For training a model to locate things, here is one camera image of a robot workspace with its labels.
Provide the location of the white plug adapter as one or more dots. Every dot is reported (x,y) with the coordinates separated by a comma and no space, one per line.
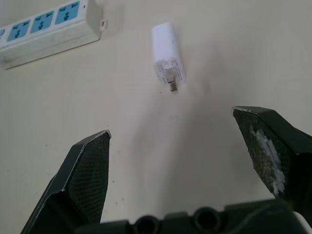
(168,53)

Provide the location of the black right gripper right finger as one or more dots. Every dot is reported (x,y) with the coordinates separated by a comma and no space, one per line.
(273,151)

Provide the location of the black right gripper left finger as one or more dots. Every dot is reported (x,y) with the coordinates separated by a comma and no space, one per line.
(80,180)

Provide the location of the white power strip blue sockets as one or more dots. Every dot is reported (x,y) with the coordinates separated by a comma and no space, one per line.
(48,29)

